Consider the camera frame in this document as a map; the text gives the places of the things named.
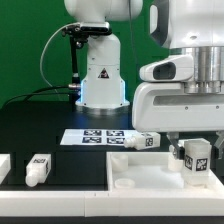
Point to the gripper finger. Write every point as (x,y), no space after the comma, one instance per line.
(174,136)
(219,144)

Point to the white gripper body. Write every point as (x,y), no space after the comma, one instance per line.
(165,107)

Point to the white square table top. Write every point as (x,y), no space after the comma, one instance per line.
(149,171)

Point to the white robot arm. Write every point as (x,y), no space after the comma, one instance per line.
(194,27)

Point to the white obstacle fence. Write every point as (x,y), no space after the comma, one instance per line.
(193,202)

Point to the white paper with tags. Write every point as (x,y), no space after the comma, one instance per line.
(95,136)

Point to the white block at left edge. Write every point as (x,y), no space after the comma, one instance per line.
(5,166)

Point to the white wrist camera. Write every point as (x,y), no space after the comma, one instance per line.
(175,68)

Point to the black camera on stand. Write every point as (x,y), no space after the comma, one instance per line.
(79,33)

